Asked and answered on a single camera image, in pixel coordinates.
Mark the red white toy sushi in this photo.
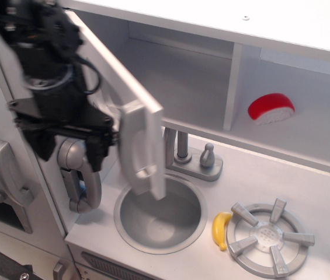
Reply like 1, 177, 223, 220
248, 93, 295, 125

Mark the yellow toy banana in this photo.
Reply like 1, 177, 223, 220
211, 212, 232, 251

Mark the grey fridge door handle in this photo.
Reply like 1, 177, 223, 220
0, 141, 34, 207

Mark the grey oven handle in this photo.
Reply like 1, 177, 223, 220
53, 262, 65, 280

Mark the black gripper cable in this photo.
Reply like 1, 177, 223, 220
74, 55, 102, 95

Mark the grey toy stove burner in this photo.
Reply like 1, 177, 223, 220
226, 198, 315, 279

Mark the grey ice dispenser panel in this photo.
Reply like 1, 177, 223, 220
0, 190, 33, 234

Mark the white microwave door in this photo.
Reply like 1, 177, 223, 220
66, 11, 166, 200

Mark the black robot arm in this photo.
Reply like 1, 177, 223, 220
0, 1, 116, 172

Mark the grey toy telephone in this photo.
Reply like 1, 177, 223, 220
57, 138, 102, 214

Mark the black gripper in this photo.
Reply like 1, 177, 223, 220
8, 85, 116, 172

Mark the round metal sink bowl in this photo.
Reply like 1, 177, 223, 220
114, 174, 207, 254

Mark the grey toy faucet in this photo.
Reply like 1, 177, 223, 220
164, 128, 223, 182

